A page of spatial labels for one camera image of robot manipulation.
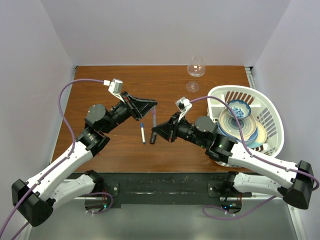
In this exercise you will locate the blue rimmed plate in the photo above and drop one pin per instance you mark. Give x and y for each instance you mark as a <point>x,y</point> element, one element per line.
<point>251,139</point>

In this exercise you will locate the white pen blue tip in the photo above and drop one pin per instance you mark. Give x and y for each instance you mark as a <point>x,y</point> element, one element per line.
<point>143,135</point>

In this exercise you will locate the blue white patterned bowl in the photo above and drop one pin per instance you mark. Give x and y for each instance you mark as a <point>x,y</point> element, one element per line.
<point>240,108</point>

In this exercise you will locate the purple pen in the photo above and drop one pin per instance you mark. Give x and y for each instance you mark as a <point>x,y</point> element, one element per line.
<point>154,120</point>

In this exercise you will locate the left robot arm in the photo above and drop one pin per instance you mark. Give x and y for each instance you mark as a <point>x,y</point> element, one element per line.
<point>37,198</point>

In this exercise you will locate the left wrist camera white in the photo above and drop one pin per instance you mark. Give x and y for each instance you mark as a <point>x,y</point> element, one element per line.
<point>115,88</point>

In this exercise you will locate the cream plate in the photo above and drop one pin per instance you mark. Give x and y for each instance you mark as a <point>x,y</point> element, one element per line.
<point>262,135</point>

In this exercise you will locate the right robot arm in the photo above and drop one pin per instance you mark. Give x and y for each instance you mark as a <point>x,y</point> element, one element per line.
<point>290,181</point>

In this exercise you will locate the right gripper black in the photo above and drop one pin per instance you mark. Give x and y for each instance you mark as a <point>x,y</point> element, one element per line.
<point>169,130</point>

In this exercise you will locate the grey striped plate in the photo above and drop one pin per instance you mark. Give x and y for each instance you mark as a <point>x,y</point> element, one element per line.
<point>229,124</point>

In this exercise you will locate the clear wine glass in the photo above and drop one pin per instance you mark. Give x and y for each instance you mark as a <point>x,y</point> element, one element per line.
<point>196,68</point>

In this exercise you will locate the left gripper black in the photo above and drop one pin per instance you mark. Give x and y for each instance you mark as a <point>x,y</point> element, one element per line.
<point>137,107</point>

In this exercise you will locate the white plastic dish basket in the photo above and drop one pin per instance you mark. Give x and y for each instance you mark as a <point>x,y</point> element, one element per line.
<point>263,111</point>

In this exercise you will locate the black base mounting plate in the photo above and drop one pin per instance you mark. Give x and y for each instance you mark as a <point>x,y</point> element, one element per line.
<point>164,188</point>

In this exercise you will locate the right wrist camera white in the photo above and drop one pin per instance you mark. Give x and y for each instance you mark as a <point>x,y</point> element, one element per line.
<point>184,105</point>

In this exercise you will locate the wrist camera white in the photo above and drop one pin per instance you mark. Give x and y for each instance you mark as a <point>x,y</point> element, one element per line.
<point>184,105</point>
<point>115,88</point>

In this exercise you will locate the green highlighter pen black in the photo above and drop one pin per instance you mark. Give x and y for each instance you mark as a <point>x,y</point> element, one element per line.
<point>153,138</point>

